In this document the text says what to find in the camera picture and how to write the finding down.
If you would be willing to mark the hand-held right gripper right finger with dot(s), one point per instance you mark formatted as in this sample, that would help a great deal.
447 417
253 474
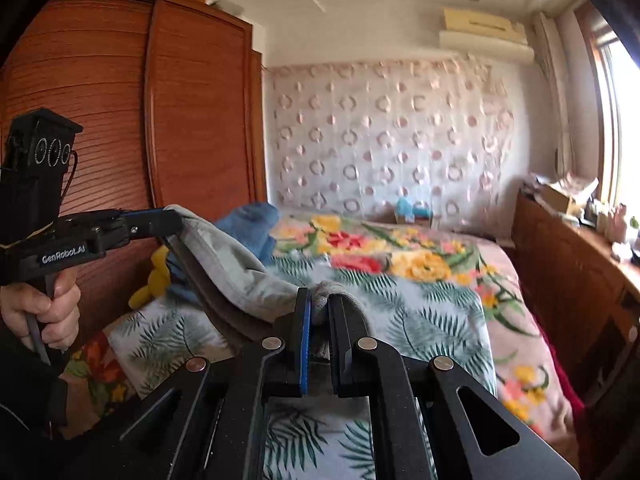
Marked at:
345 360

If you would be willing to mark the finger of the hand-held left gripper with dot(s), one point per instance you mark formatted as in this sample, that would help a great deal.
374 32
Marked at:
155 222

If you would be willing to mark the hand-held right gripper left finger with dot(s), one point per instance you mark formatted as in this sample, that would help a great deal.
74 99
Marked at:
304 350

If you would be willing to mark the grey pants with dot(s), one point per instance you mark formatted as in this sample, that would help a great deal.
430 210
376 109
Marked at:
235 270

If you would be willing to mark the person's left forearm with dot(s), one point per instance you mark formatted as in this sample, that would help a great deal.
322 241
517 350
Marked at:
25 390

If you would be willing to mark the person's left hand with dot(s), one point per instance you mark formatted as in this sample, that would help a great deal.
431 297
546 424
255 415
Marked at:
60 320

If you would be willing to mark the yellow plush toy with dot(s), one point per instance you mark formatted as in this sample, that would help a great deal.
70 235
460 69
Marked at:
150 290

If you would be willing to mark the leaf print bedsheet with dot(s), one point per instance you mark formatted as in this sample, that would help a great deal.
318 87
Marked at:
425 320

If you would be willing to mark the blue jeans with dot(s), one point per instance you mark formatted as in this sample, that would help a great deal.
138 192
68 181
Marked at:
255 230

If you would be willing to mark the floral blanket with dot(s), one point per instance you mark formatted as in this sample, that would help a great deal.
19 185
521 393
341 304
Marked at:
400 255

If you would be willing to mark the wooden slatted wardrobe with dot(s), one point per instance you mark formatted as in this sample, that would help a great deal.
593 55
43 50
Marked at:
200 110

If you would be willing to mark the blue plastic bag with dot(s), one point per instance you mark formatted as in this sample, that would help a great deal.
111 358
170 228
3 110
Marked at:
407 206

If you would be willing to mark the red cloth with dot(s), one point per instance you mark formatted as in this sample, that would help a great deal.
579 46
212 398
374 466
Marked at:
555 360

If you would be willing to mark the circle pattern sheer curtain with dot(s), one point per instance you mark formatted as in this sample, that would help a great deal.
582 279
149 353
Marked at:
390 145

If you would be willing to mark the wooden cabinet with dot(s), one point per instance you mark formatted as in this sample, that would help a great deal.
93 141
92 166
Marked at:
565 270

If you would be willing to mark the cardboard box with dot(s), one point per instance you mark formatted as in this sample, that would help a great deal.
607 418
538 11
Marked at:
557 200

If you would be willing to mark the stack of papers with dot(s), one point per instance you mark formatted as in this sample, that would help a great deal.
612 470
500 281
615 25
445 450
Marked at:
575 184

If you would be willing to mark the pink bottle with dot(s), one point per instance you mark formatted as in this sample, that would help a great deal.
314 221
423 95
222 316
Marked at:
620 222

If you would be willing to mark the green capped bottle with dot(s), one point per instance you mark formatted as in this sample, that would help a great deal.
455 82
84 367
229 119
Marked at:
634 230

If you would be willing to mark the beige window curtain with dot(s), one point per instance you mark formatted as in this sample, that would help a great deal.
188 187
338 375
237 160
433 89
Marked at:
550 85

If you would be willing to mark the wooden framed window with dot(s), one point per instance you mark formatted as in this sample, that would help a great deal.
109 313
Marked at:
617 135

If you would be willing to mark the cream air conditioner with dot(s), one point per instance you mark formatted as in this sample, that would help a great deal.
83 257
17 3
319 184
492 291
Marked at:
480 20

